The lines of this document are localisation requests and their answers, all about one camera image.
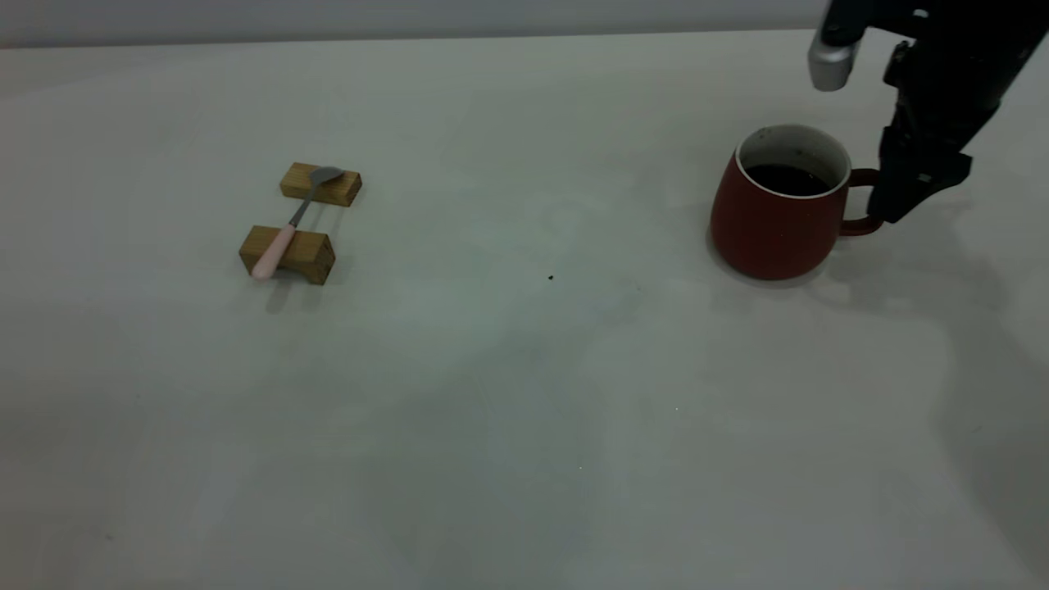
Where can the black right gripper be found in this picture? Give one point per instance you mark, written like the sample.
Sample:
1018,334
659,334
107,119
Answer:
959,74

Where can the red ceramic mug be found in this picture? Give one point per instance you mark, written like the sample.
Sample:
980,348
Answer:
770,238

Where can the dark coffee liquid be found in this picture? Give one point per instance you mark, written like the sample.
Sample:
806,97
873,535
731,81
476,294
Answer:
785,180

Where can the flat wooden block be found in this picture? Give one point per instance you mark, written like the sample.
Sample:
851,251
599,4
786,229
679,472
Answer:
340,192

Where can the arched wooden block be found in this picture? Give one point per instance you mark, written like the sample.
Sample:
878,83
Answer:
311,256

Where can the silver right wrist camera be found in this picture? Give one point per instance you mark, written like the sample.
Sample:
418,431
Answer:
832,65

